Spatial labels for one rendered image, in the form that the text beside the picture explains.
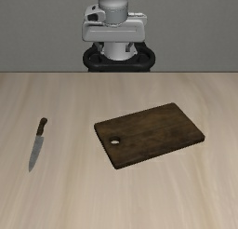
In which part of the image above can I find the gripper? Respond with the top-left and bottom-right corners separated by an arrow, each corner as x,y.
81,11 -> 148,53

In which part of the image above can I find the dark brown cutting board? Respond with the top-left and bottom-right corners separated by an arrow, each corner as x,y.
93,101 -> 206,170

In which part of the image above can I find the knife with brown handle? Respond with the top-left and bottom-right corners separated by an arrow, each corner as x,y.
28,116 -> 49,173

